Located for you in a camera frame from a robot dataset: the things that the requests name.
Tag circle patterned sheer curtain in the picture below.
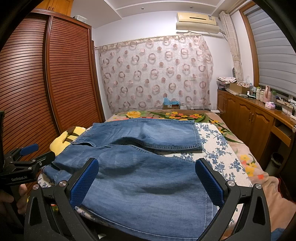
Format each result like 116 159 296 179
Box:
97 35 213 113

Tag wooden sideboard cabinet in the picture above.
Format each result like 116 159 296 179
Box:
217 90 295 169

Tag yellow plush toy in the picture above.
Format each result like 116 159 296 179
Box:
50 126 86 156

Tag brown louvered wardrobe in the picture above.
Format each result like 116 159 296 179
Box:
0 0 106 163

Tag floral pink blanket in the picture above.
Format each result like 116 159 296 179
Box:
108 110 295 240

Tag blue denim pants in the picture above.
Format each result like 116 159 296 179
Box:
44 118 216 240

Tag cream wall air conditioner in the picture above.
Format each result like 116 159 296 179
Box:
176 12 220 34

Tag grey window blind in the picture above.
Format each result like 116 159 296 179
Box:
243 5 296 96

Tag beige side curtain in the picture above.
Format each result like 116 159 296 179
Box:
219 11 244 82

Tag cardboard box blue items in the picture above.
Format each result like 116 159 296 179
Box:
163 98 180 109

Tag blue floral white bedspread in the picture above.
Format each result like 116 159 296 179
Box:
38 123 252 237

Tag person left hand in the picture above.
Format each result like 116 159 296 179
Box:
0 184 28 214

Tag cardboard box on cabinet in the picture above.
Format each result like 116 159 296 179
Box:
229 83 250 94

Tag pink bottle on cabinet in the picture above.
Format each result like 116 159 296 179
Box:
263 85 271 103

